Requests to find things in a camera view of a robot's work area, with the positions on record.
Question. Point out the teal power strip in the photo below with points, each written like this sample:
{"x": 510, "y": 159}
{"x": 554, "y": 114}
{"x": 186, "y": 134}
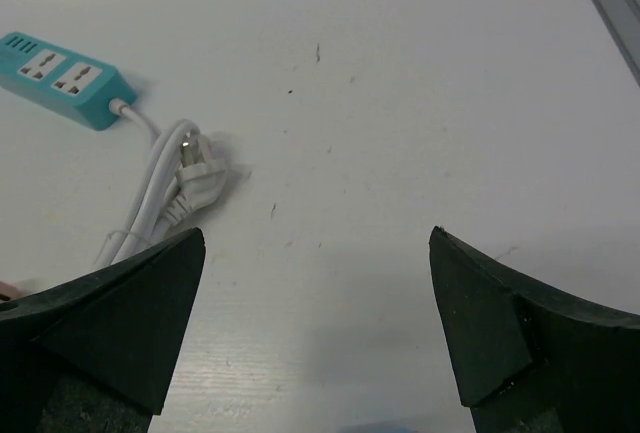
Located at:
{"x": 65, "y": 82}

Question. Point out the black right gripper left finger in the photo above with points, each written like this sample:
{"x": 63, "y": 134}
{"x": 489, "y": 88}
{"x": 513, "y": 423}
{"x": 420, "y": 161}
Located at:
{"x": 98, "y": 353}

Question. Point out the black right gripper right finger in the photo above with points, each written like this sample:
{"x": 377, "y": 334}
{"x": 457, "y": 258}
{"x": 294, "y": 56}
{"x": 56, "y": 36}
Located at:
{"x": 528, "y": 357}

